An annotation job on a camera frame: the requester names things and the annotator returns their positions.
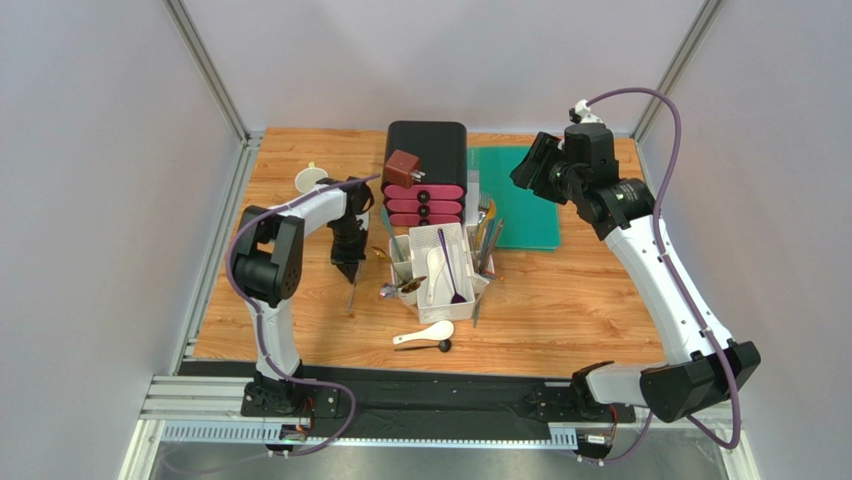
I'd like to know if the teal plastic knife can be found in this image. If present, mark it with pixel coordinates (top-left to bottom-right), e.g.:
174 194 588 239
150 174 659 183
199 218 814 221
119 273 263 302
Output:
380 205 406 262

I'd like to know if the large silver fork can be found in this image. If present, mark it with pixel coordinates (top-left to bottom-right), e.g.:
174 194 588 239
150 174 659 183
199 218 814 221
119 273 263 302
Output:
476 192 491 229

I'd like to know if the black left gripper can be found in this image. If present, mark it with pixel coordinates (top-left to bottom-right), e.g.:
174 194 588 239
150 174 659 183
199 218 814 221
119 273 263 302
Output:
331 217 369 283

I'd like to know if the black small spoon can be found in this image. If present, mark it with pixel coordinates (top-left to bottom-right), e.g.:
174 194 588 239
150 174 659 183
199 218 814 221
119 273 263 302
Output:
395 339 452 353

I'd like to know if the teal cutting mat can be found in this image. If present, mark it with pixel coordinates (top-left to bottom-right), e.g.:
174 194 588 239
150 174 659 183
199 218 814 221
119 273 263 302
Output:
468 146 562 251

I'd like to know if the yellow-green mug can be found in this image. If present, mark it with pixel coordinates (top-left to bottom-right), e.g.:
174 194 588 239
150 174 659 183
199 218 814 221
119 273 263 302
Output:
294 162 328 194

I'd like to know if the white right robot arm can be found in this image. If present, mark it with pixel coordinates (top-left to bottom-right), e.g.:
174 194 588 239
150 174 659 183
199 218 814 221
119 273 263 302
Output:
510 100 761 423

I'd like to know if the black mounting rail base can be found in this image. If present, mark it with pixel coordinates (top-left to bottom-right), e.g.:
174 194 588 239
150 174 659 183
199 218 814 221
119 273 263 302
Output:
240 366 636 441

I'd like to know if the purple metal spoon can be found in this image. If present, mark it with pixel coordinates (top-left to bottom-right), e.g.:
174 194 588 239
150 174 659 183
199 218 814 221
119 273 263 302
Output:
438 228 467 304

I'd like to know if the black and pink drawer box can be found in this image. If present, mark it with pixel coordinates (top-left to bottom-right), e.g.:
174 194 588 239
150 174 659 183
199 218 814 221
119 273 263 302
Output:
381 120 468 227

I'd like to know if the gold handled knife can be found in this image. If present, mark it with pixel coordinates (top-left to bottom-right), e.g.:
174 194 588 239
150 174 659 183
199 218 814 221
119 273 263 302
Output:
476 197 497 234

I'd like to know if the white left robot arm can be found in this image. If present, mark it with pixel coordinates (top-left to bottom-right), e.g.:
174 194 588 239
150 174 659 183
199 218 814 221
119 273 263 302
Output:
226 176 375 397

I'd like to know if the silver spoon in caddy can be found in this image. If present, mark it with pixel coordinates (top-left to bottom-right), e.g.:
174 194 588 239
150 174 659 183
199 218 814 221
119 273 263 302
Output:
380 283 399 299

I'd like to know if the white perforated utensil caddy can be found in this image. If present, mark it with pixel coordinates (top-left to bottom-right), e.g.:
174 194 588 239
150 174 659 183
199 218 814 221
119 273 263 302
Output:
388 223 491 325

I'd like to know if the small silver fork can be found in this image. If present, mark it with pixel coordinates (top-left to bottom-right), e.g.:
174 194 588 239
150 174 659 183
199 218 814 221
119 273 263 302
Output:
345 280 358 315

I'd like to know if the white ceramic spoon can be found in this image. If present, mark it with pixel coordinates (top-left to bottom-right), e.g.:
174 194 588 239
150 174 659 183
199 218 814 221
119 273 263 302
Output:
425 247 445 305
392 320 455 345

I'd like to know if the teal plastic spoon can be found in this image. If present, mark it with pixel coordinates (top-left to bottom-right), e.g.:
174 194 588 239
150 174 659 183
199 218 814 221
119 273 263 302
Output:
473 292 485 329

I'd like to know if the gold spoon in caddy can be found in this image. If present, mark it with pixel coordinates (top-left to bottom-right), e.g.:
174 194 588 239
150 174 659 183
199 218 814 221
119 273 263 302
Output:
370 246 393 263

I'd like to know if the brown relay block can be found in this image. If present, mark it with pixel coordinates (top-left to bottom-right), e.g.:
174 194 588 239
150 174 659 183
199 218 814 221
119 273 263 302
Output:
383 149 425 188

